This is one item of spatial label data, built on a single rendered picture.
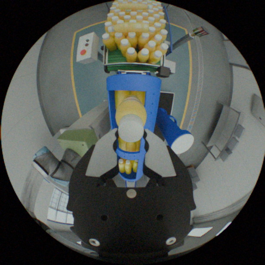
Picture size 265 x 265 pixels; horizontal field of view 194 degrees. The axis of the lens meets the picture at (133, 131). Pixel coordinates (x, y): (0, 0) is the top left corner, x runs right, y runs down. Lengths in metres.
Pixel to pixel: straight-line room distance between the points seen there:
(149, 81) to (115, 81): 0.13
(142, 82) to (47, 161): 0.56
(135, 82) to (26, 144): 2.80
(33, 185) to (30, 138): 2.42
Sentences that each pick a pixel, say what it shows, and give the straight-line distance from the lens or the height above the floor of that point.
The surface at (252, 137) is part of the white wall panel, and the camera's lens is 3.34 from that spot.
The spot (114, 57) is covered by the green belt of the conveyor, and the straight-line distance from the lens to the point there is 0.70.
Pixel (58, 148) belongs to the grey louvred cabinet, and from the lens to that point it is 1.82.
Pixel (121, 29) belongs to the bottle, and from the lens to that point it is 0.51.
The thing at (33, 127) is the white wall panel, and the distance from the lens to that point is 2.89.
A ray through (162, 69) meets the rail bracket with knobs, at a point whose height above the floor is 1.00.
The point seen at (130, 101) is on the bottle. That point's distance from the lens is 0.16.
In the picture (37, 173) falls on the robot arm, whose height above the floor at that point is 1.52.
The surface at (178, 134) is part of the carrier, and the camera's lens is 0.80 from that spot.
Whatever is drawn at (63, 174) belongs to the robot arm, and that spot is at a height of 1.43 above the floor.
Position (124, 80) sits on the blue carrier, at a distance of 0.31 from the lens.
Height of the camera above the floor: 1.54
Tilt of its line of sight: 57 degrees down
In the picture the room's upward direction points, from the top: 178 degrees clockwise
